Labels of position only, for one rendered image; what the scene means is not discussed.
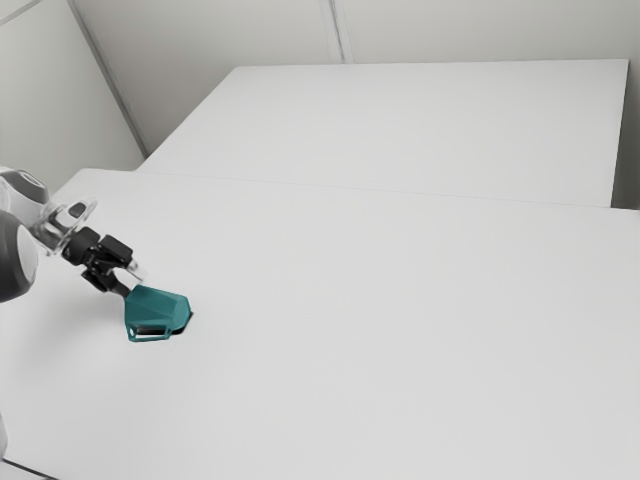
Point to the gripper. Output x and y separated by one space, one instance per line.
86 245

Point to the teal faceted mug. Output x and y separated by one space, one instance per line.
156 312

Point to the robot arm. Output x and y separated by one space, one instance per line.
20 210

